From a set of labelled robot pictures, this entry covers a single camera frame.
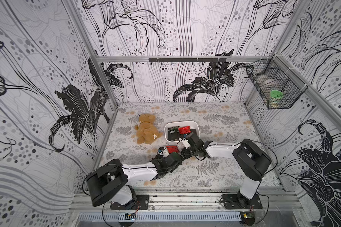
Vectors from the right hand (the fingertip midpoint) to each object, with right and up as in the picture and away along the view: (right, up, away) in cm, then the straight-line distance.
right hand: (182, 151), depth 93 cm
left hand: (0, -4, -7) cm, 8 cm away
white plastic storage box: (+8, +18, +8) cm, 21 cm away
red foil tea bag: (+2, +14, +5) cm, 15 cm away
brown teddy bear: (-23, +14, -4) cm, 27 cm away
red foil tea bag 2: (-8, +3, -8) cm, 11 cm away
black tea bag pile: (-6, +11, +5) cm, 14 cm away
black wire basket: (+61, +43, -5) cm, 75 cm away
